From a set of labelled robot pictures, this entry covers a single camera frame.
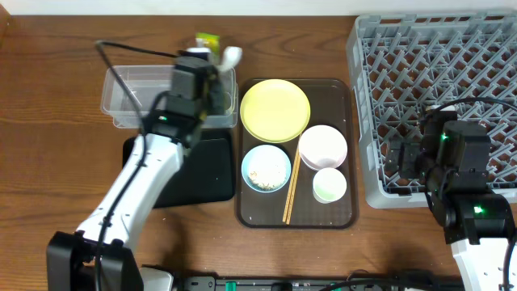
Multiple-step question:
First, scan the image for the white tissue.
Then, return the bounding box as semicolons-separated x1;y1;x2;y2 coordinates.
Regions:
217;46;242;73

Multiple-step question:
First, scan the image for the green snack wrapper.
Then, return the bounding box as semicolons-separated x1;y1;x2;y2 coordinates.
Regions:
195;32;221;64

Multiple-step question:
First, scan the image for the white cup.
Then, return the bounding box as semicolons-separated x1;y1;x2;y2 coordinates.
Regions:
313;168;347;204

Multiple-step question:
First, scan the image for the yellow plate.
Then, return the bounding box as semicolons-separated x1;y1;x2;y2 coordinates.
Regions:
240;79;311;143

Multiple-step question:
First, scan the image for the wooden chopstick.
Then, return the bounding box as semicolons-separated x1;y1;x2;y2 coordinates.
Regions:
283;149;301;225
282;146;300;225

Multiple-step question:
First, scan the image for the blue bowl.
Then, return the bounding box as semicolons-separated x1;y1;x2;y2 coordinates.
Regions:
241;145;292;193

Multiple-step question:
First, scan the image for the rice food waste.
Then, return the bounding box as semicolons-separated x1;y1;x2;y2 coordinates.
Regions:
247;158;287;192

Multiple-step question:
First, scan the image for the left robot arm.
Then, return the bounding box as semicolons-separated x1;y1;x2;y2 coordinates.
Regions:
46;53;237;290

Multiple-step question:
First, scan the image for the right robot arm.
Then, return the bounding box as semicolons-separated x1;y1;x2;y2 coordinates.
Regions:
385;110;516;290

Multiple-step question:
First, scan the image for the grey dishwasher rack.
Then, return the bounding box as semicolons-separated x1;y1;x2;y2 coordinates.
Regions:
347;11;516;209

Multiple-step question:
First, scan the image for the clear plastic bin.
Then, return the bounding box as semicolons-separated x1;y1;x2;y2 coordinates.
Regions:
100;65;239;129

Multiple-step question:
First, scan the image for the black tray bin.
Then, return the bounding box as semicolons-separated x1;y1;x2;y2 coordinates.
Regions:
116;129;234;214

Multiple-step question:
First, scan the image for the brown serving tray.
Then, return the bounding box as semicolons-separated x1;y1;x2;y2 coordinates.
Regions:
236;78;359;230

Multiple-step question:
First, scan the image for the right black cable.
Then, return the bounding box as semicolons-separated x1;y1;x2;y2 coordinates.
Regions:
427;95;517;122

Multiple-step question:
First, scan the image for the black cable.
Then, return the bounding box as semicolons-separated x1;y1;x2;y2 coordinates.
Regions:
427;95;517;122
95;40;181;291

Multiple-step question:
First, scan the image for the left black cable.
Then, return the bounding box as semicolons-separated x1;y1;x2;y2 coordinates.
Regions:
95;40;181;291

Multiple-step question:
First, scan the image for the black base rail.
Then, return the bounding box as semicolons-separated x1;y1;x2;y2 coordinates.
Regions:
172;274;464;291

